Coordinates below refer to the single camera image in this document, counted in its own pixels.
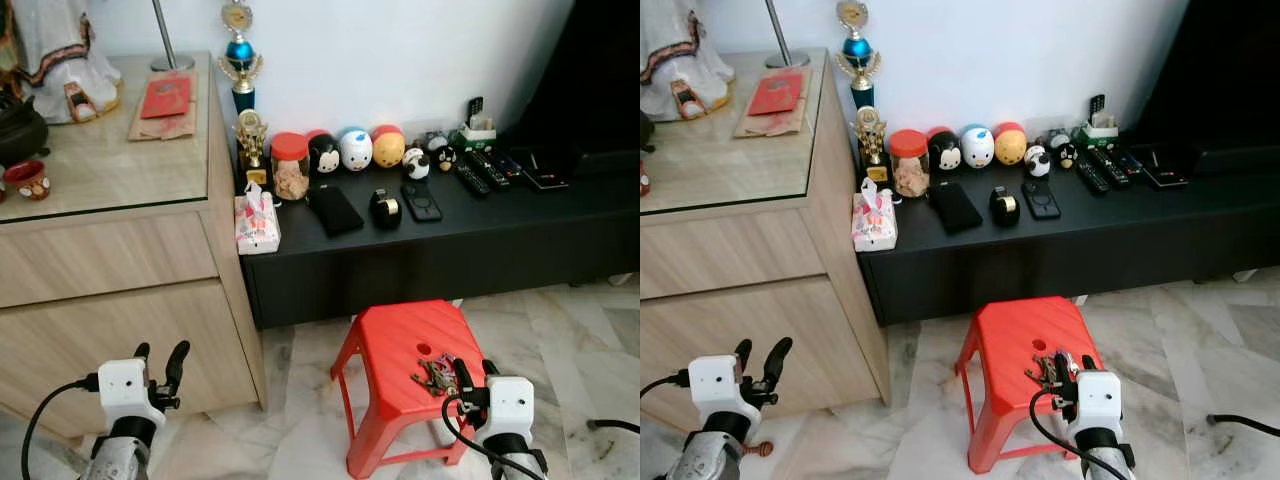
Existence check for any black wallet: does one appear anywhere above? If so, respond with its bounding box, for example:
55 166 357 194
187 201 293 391
306 183 365 238
928 180 986 235

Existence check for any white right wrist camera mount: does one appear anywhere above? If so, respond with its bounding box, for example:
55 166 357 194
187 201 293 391
1072 370 1126 436
485 376 536 441

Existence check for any bunch of metal keys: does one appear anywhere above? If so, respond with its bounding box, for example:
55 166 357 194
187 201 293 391
1024 345 1063 396
410 345 461 397

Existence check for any red plastic stool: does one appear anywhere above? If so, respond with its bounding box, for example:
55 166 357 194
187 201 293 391
955 296 1106 475
330 300 488 479

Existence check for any black low TV console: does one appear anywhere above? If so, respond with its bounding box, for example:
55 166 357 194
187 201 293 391
858 135 1280 326
238 140 641 331

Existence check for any tall blue gold trophy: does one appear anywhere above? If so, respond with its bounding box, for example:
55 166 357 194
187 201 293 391
218 0 264 113
835 0 883 109

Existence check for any black television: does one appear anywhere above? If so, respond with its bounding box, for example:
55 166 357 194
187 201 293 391
505 0 641 153
1128 0 1280 151

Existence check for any red envelope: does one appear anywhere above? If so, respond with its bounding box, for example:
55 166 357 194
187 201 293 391
748 70 804 116
140 75 193 121

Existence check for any black phone case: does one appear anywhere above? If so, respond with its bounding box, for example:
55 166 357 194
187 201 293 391
400 182 443 223
1020 178 1063 219

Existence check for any metal lamp stand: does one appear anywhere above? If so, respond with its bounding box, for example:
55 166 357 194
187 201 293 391
763 0 811 69
150 0 196 73

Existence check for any white duck plush toy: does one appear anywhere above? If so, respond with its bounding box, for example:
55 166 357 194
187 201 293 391
338 127 374 172
960 123 996 169

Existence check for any yellow bear plush toy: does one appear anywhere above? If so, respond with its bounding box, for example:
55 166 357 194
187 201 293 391
993 121 1028 166
371 124 406 169

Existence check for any pink white tissue pack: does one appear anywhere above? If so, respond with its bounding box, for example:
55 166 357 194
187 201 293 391
234 183 282 256
851 178 899 253

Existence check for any white robed statue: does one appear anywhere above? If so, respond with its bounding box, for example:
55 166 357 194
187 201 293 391
8 0 126 126
640 0 736 123

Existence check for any red lidded snack jar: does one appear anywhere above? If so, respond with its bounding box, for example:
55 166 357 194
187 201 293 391
270 132 312 202
888 128 931 198

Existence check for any brown paper sheet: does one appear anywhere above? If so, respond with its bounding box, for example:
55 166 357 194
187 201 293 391
127 72 199 141
733 68 811 138

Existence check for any light wood cabinet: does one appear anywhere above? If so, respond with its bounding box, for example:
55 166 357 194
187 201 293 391
0 50 269 441
640 45 893 436

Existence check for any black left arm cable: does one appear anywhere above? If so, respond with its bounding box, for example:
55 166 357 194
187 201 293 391
640 368 691 399
20 373 101 480

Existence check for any black mouse plush toy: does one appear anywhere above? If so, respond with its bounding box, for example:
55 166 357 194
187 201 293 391
306 130 342 177
926 127 963 173

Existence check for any black tape dispenser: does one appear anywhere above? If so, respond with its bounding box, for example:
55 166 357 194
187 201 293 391
990 185 1023 226
369 187 403 229

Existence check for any small gold trophy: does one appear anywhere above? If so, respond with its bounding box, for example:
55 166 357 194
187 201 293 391
853 105 891 187
235 110 270 191

